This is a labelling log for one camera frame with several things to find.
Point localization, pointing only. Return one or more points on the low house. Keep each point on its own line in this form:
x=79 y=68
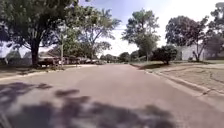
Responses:
x=16 y=60

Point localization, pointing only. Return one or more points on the large dark-trunked tree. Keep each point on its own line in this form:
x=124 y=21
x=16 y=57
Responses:
x=33 y=20

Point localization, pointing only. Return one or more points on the dark vehicle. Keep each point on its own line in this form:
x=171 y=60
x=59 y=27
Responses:
x=46 y=62

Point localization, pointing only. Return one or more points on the white building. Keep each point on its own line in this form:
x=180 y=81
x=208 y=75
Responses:
x=186 y=52

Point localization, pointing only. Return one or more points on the grass verge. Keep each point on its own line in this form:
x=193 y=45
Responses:
x=150 y=64
x=20 y=70

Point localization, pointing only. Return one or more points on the row of distant trees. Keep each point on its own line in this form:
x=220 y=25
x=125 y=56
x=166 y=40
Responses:
x=116 y=57

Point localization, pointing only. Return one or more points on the tall spreading tree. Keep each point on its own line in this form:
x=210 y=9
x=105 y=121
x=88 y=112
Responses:
x=96 y=30

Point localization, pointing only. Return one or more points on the leafy tree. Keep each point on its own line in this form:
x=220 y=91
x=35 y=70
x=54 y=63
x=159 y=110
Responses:
x=218 y=26

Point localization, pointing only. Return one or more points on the broad dark tree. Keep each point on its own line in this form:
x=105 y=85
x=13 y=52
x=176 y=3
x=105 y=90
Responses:
x=186 y=31

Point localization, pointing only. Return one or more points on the grey asphalt road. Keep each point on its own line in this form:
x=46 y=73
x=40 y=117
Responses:
x=110 y=90

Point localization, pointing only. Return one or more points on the dark round bush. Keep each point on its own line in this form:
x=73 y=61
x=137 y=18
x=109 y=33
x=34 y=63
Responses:
x=164 y=53

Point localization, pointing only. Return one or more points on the pale concrete kerb strip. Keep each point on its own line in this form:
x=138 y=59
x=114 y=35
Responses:
x=190 y=85

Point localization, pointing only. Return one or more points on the pale concrete driveway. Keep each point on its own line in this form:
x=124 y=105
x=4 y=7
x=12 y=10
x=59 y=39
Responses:
x=196 y=75

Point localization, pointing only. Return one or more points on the pole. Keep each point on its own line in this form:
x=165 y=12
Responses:
x=62 y=50

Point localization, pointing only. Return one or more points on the tall slim tree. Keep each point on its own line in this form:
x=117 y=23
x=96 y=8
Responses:
x=141 y=28

